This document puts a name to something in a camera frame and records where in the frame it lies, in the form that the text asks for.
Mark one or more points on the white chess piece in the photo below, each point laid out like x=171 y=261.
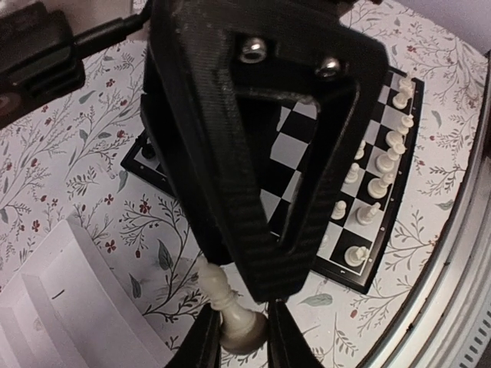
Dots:
x=339 y=210
x=385 y=162
x=398 y=135

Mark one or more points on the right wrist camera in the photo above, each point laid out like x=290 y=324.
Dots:
x=39 y=60

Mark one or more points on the black chess rook corner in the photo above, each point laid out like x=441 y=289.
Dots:
x=148 y=152

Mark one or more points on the aluminium front rail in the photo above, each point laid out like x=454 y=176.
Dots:
x=446 y=321

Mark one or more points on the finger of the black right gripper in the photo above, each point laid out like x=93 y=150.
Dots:
x=161 y=128
x=226 y=68

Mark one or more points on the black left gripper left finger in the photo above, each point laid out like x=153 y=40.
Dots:
x=200 y=348

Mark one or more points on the black white chessboard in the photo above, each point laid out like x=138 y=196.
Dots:
x=294 y=128

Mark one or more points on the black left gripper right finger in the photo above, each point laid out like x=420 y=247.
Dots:
x=286 y=345

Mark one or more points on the floral patterned table mat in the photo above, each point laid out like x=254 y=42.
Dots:
x=63 y=162

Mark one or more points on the white plastic tray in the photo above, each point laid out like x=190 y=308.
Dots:
x=65 y=308

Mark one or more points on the white chess knight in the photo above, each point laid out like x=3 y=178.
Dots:
x=365 y=215

